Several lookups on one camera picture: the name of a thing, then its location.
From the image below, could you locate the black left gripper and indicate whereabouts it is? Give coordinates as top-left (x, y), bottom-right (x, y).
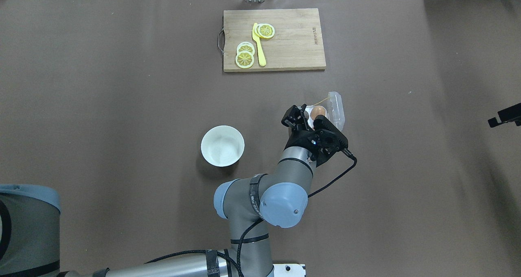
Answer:
top-left (281, 104), bottom-right (332, 151)

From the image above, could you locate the white egg box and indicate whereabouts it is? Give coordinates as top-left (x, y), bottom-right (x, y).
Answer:
top-left (306, 92), bottom-right (346, 131)

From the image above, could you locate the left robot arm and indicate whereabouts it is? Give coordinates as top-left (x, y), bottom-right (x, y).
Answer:
top-left (1, 105), bottom-right (346, 277)

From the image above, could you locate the brown egg in box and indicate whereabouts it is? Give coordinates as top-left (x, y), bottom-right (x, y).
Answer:
top-left (310, 106), bottom-right (327, 120)

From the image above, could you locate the bamboo cutting board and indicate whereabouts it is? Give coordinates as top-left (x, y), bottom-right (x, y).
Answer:
top-left (223, 8), bottom-right (327, 72)

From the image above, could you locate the lemon slice, top of stack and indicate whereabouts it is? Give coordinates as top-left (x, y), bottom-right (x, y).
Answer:
top-left (236, 50), bottom-right (255, 69)

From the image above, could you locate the lemon slice, of stack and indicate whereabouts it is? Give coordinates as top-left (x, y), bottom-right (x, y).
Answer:
top-left (236, 41), bottom-right (255, 55)
top-left (236, 50), bottom-right (255, 69)

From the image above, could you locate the white ceramic bowl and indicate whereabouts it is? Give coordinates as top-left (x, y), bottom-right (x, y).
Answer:
top-left (201, 125), bottom-right (245, 167)

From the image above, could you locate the lemon slice, middle of stack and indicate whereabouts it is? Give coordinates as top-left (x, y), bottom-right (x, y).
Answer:
top-left (236, 41), bottom-right (255, 55)

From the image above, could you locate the lemon slice near knife blade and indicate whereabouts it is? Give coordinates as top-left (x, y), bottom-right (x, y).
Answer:
top-left (256, 23), bottom-right (275, 39)

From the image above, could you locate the lemon slice under blade slice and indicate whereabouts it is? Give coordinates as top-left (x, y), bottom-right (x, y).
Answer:
top-left (252, 23), bottom-right (261, 38)

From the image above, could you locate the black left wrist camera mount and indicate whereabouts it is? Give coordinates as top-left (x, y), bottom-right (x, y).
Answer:
top-left (314, 126), bottom-right (354, 167)

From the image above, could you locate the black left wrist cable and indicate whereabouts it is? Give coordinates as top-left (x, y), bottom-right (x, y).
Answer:
top-left (144, 151), bottom-right (358, 277)

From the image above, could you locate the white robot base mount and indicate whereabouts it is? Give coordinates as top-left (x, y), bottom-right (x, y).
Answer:
top-left (273, 264), bottom-right (306, 277)

